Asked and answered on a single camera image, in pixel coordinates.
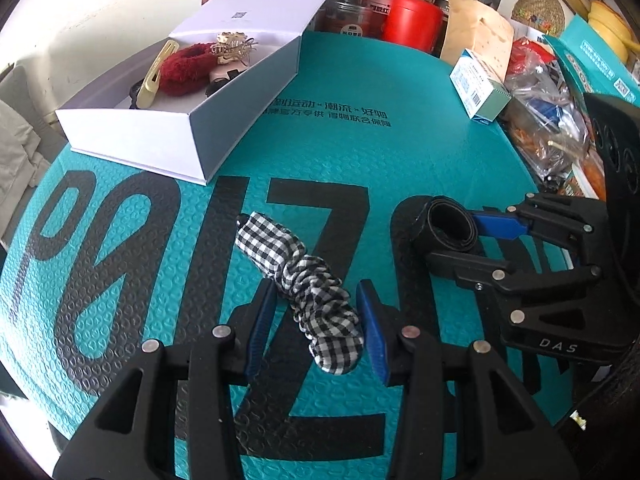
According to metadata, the black elastic hair band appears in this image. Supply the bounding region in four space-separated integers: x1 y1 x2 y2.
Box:
409 196 478 254

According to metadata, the checkered black white scrunchie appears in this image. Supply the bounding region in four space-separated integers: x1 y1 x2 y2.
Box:
235 211 364 375

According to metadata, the cream yellow claw clip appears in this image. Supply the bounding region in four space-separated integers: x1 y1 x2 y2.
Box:
134 39 180 110

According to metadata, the pink round compact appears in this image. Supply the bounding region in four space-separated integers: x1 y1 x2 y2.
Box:
209 62 247 82

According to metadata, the red fuzzy scrunchie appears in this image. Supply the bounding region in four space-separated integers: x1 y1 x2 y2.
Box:
160 44 218 96

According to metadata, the clear plastic snack bag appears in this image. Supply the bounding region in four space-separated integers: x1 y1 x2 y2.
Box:
502 37 606 200

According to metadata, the small teal white carton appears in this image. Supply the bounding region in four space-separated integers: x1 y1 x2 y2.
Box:
449 49 511 124

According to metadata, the teal bubble mailer mat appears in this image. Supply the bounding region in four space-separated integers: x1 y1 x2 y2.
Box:
0 29 576 480

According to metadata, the teal cardboard box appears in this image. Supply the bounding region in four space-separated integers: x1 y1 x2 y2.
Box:
544 16 639 106

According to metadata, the brown paper bag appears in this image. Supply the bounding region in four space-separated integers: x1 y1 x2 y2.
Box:
439 0 514 80

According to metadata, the red canister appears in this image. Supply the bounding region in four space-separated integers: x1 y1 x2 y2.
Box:
382 0 444 53

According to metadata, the white open box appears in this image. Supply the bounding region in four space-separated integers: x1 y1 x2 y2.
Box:
56 0 326 184

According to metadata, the jar with red label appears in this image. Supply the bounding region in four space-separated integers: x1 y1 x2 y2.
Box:
316 0 372 37

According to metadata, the black hair clip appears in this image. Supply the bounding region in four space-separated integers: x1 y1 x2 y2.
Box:
128 79 143 110

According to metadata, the grey garment on chair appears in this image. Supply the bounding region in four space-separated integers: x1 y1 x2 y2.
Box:
1 101 50 233

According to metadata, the woven round wall plate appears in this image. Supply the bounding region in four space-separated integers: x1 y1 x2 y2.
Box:
511 0 566 37

